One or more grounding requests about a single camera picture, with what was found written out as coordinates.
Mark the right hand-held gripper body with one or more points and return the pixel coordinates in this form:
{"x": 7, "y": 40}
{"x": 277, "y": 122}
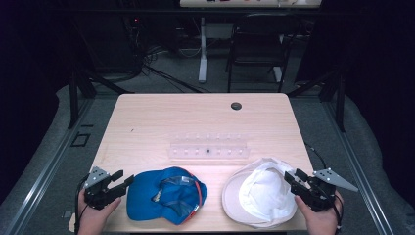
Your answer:
{"x": 318, "y": 196}

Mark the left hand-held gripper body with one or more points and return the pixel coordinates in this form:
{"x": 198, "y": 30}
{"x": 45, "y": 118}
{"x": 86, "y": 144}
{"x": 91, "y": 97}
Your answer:
{"x": 96, "y": 192}

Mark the blue baseball cap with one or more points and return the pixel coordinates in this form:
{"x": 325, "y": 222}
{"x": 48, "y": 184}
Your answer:
{"x": 145, "y": 196}

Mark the white baseball cap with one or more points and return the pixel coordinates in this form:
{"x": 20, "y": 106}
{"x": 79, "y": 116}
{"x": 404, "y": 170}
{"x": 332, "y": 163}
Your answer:
{"x": 261, "y": 196}

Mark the clear acrylic rack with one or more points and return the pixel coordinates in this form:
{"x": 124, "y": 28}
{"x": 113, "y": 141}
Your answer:
{"x": 208, "y": 151}

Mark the person's right hand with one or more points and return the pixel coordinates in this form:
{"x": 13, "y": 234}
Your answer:
{"x": 321, "y": 223}

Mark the person's left hand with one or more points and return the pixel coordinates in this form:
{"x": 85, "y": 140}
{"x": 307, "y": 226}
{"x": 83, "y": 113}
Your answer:
{"x": 93, "y": 220}

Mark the grey tape strip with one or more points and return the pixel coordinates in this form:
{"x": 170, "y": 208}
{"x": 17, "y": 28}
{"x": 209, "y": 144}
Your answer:
{"x": 67, "y": 214}

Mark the grey table grommet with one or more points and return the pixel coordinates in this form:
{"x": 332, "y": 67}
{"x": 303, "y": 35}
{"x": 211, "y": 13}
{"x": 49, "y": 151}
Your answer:
{"x": 236, "y": 106}

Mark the white desk leg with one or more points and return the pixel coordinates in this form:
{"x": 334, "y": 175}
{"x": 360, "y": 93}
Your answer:
{"x": 203, "y": 58}
{"x": 278, "y": 73}

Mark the black chair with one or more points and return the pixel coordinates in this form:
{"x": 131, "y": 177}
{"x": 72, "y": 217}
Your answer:
{"x": 257, "y": 39}

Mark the white desk top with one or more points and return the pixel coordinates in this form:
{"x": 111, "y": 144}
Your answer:
{"x": 248, "y": 3}

